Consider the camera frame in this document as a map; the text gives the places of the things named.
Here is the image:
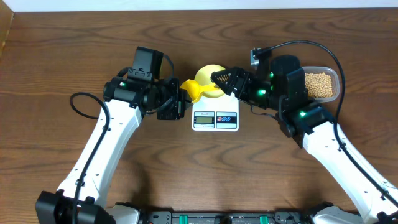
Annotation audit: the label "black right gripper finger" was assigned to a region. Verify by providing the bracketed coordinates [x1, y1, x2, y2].
[210, 69, 232, 88]
[222, 87, 237, 96]

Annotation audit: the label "yellow measuring scoop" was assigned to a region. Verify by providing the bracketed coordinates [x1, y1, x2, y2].
[180, 80, 219, 104]

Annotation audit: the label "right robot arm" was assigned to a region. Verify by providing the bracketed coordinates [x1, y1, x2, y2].
[211, 55, 397, 223]

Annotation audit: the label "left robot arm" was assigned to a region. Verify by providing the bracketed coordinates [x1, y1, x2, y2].
[35, 47, 185, 223]

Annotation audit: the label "yellow plastic bowl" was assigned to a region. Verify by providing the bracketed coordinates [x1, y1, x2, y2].
[194, 65, 224, 98]

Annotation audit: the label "white digital kitchen scale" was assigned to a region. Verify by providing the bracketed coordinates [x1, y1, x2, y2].
[192, 94, 239, 132]

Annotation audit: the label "soybeans in container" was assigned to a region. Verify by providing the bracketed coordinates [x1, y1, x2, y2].
[305, 73, 333, 98]

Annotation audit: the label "clear plastic container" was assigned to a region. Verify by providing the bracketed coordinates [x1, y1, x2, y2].
[303, 66, 340, 103]

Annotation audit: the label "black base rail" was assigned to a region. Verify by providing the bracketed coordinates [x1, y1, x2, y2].
[108, 202, 352, 224]

